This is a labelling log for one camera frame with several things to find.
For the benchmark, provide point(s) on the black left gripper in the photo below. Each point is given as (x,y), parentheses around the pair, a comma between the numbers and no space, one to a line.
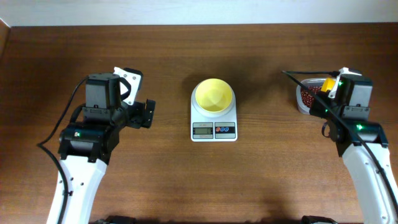
(148,112)

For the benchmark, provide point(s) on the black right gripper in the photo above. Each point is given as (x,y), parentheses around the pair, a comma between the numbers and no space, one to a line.
(319,109)

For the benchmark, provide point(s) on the orange plastic measuring scoop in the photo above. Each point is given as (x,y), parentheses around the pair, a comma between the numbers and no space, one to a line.
(328,85)

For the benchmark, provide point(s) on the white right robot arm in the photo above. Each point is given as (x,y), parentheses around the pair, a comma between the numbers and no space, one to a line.
(362,145)

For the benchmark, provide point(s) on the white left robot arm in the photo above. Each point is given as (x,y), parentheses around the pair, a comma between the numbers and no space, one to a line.
(87,142)

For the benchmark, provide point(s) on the white digital kitchen scale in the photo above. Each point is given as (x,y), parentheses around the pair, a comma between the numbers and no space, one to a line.
(213,127)

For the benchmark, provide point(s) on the yellow plastic bowl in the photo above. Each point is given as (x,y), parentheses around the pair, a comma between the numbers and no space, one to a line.
(213,95)

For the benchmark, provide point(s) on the clear container of red beans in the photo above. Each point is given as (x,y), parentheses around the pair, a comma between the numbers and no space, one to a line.
(307,103)

